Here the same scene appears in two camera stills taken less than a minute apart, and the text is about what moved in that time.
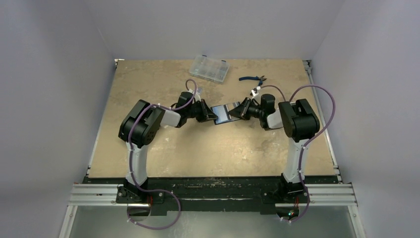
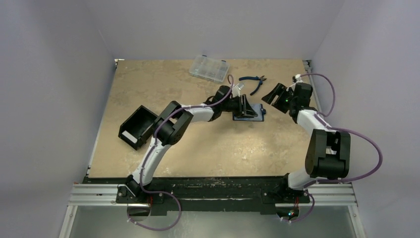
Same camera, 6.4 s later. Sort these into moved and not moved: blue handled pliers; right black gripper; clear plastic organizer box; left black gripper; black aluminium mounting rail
Moved: right black gripper; left black gripper
Not moved: clear plastic organizer box; black aluminium mounting rail; blue handled pliers
